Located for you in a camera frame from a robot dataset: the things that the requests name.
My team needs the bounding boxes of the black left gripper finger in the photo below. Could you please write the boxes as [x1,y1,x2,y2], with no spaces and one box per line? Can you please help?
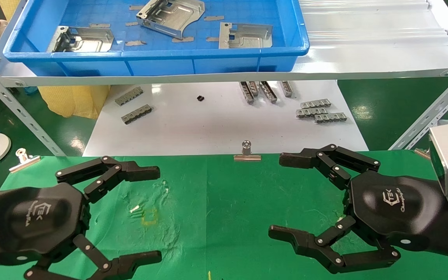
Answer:
[56,156,161,203]

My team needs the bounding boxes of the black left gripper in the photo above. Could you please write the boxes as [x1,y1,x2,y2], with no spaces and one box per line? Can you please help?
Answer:
[0,182,163,280]

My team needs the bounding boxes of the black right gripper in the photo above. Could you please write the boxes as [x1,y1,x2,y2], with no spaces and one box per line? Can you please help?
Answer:
[269,144,446,275]

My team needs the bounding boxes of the stamped sheet metal part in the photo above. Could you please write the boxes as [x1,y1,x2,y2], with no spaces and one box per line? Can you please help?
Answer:
[46,26,114,53]
[219,22,273,49]
[136,0,205,39]

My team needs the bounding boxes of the silver binder clip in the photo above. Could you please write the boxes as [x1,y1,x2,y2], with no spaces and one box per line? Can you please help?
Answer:
[9,148,41,173]
[234,140,262,161]

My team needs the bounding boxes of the green cloth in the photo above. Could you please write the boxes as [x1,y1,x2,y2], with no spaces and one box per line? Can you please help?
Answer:
[0,150,448,280]

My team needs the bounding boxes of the yellow mesh bag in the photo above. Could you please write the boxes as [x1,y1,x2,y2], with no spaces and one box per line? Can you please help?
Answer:
[0,0,111,119]

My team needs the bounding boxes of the blue plastic bin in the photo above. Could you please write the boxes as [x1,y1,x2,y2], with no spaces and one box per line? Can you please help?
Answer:
[2,0,310,77]

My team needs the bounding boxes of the perforated steel shelf upright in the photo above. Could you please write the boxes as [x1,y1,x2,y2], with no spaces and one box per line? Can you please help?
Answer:
[0,58,67,157]
[388,66,448,151]

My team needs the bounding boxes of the white shelf board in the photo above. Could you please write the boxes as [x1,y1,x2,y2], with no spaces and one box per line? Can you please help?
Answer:
[0,0,448,87]

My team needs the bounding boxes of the white corrugated sheet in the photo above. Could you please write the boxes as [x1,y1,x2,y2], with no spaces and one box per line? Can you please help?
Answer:
[298,0,448,48]

